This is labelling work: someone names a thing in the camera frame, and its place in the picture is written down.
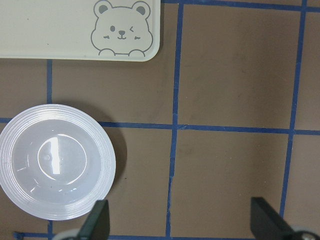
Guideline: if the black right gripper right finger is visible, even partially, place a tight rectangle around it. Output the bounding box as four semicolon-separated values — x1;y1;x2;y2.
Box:
250;197;294;240

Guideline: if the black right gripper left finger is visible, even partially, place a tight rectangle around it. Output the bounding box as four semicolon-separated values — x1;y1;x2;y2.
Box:
77;199;110;240

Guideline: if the white ribbed plate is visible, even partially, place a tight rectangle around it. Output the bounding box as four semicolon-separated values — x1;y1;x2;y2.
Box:
0;104;116;221

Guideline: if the cream bear tray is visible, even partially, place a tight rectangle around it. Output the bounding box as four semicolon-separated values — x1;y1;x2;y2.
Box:
0;0;161;62

